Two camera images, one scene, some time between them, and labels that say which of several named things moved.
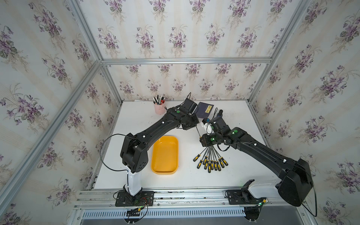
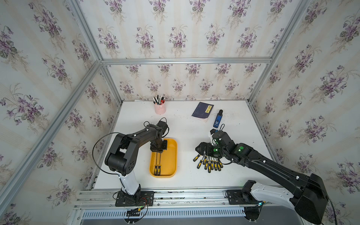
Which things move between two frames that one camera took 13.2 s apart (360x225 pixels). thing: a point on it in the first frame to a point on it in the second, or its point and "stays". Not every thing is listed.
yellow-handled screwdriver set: (223, 161) to (159, 167)
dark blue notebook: (203, 110) stays
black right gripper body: (212, 138) to (211, 151)
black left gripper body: (191, 122) to (159, 146)
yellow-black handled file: (200, 137) to (156, 167)
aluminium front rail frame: (180, 207) stays
